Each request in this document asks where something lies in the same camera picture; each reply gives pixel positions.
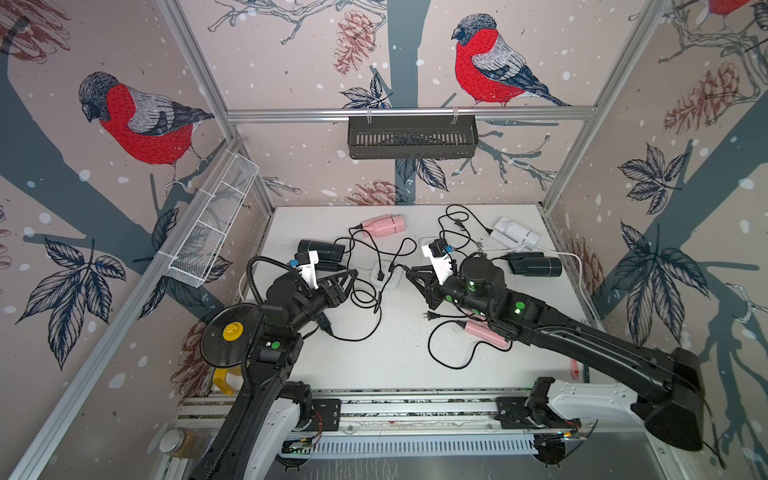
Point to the dark blow dryer right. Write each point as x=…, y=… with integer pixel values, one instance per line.
x=533, y=264

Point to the white folded blow dryer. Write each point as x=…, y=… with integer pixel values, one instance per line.
x=512, y=234

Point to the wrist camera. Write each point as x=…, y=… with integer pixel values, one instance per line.
x=441, y=260
x=305, y=263

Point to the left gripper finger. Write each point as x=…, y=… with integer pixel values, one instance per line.
x=344, y=293
x=343, y=277

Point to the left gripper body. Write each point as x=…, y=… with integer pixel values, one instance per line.
x=311, y=304

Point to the white wire mesh basket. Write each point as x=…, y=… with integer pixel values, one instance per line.
x=193, y=262

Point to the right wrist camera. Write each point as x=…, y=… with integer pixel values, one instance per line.
x=441, y=260

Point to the spoon with red handle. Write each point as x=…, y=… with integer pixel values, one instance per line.
x=575, y=371

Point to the pink folded blow dryer front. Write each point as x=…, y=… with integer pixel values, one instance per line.
x=485, y=334

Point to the yellow pot with lid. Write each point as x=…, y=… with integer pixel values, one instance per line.
x=224, y=343

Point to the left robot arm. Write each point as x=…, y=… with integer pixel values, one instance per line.
x=269, y=405

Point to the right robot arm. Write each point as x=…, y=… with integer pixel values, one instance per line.
x=669, y=386

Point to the dark folded blow dryer left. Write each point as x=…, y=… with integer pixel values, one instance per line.
x=327, y=252

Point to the pink blow dryer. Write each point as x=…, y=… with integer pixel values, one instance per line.
x=485, y=334
x=384, y=226

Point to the black metal wall shelf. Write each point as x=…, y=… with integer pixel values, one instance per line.
x=412, y=137

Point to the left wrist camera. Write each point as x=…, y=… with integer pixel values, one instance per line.
x=305, y=263

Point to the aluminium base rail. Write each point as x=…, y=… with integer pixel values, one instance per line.
x=445, y=411

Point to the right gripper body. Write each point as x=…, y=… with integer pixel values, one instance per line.
x=486, y=305

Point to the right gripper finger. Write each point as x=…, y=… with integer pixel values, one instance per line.
x=432, y=293
x=422, y=275

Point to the glass jar with lid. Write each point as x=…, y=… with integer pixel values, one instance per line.
x=182, y=443

